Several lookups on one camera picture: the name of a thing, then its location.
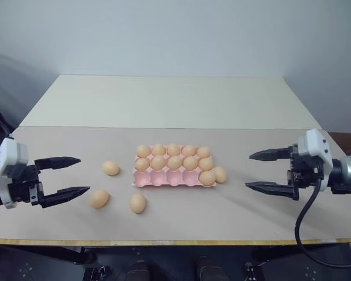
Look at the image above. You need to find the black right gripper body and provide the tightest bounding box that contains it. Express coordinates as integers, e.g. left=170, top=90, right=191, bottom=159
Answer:
left=286, top=143, right=331, bottom=193

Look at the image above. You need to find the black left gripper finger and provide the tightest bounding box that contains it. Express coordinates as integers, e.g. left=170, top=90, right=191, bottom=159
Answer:
left=41, top=186, right=91, bottom=209
left=34, top=156, right=82, bottom=172

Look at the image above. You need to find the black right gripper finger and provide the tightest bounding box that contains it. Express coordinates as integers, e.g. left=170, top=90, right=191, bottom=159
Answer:
left=249, top=147, right=294, bottom=162
left=245, top=181, right=300, bottom=201

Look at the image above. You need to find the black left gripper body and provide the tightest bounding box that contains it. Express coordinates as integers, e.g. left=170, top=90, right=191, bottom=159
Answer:
left=8, top=163, right=45, bottom=207

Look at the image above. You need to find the pink egg tray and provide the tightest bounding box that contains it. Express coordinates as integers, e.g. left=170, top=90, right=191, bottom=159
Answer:
left=130, top=143, right=216, bottom=189

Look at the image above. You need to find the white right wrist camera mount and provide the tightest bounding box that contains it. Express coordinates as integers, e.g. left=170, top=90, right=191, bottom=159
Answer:
left=297, top=128, right=332, bottom=165

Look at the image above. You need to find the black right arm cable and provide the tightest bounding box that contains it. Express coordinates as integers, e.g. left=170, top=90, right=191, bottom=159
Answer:
left=294, top=168, right=351, bottom=268

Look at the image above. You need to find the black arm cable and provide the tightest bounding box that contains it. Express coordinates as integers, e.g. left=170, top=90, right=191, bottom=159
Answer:
left=0, top=110, right=13, bottom=141
left=294, top=168, right=351, bottom=268

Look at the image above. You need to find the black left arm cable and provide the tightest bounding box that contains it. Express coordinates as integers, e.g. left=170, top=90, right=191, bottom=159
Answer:
left=0, top=110, right=13, bottom=141

